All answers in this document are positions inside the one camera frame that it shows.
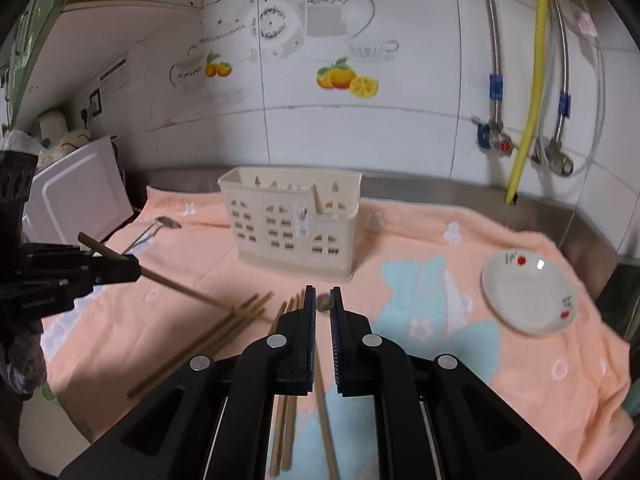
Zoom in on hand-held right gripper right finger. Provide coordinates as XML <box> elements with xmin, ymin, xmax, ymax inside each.
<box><xmin>330</xmin><ymin>286</ymin><xmax>584</xmax><ymax>480</ymax></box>

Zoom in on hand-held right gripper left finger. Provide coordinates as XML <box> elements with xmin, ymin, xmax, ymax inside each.
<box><xmin>59</xmin><ymin>285</ymin><xmax>317</xmax><ymax>480</ymax></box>

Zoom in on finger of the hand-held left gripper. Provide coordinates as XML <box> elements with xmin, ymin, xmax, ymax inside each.
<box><xmin>92</xmin><ymin>254</ymin><xmax>142</xmax><ymax>286</ymax></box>

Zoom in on long wooden chopstick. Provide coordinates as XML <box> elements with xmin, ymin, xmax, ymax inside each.
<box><xmin>77</xmin><ymin>232</ymin><xmax>236</xmax><ymax>311</ymax></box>

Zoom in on pile of wooden chopsticks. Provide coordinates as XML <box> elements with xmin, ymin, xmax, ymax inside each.
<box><xmin>125</xmin><ymin>287</ymin><xmax>341</xmax><ymax>478</ymax></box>

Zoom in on cream plastic utensil holder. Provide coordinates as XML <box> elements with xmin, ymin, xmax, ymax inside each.
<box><xmin>217</xmin><ymin>166</ymin><xmax>363</xmax><ymax>281</ymax></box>

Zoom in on metal slotted spoon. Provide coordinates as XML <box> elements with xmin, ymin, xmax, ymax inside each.
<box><xmin>121</xmin><ymin>216</ymin><xmax>182</xmax><ymax>256</ymax></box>

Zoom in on white cutting board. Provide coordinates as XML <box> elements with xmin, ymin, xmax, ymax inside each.
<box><xmin>22</xmin><ymin>135</ymin><xmax>135</xmax><ymax>246</ymax></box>

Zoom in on cream kitchen appliance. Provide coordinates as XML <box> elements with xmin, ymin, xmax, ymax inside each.
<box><xmin>37</xmin><ymin>110</ymin><xmax>93</xmax><ymax>161</ymax></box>

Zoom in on peach printed towel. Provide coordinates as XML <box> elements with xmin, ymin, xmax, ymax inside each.
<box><xmin>37</xmin><ymin>185</ymin><xmax>636</xmax><ymax>480</ymax></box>

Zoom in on white floral small bowl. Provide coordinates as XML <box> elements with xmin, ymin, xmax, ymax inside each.
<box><xmin>481</xmin><ymin>251</ymin><xmax>580</xmax><ymax>337</ymax></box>

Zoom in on metal angle valve red knob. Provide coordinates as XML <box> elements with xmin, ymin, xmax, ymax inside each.
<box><xmin>472</xmin><ymin>116</ymin><xmax>516</xmax><ymax>158</ymax></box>

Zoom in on plain metal angle valve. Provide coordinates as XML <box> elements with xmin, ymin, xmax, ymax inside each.
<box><xmin>532</xmin><ymin>137</ymin><xmax>575</xmax><ymax>177</ymax></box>

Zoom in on white wall label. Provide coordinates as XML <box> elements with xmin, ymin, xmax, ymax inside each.
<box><xmin>100</xmin><ymin>57</ymin><xmax>130</xmax><ymax>93</ymax></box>

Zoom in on green window frame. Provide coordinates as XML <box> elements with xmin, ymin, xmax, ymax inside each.
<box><xmin>0</xmin><ymin>0</ymin><xmax>76</xmax><ymax>126</ymax></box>

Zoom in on braided metal hose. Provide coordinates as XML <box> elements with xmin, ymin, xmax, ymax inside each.
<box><xmin>550</xmin><ymin>0</ymin><xmax>571</xmax><ymax>143</ymax></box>
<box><xmin>476</xmin><ymin>0</ymin><xmax>503</xmax><ymax>128</ymax></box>

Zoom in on yellow gas hose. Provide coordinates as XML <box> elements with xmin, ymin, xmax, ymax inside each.
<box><xmin>504</xmin><ymin>0</ymin><xmax>551</xmax><ymax>206</ymax></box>

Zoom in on metal braided hoses with valves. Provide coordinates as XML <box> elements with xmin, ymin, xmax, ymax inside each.
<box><xmin>530</xmin><ymin>25</ymin><xmax>607</xmax><ymax>178</ymax></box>

